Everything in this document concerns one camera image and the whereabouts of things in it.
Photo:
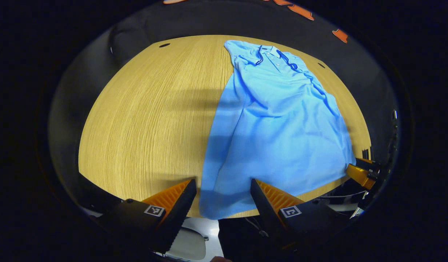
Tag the white rounded object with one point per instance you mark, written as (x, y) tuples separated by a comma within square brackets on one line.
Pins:
[(189, 243)]

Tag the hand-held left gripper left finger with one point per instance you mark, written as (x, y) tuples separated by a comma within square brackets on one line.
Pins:
[(180, 211)]

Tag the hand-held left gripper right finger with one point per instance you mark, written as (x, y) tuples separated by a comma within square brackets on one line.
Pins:
[(264, 211)]

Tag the light blue T-shirt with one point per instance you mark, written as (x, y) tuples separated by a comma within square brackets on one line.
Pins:
[(282, 127)]

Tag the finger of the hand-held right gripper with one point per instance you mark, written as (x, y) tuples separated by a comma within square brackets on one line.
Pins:
[(360, 174)]

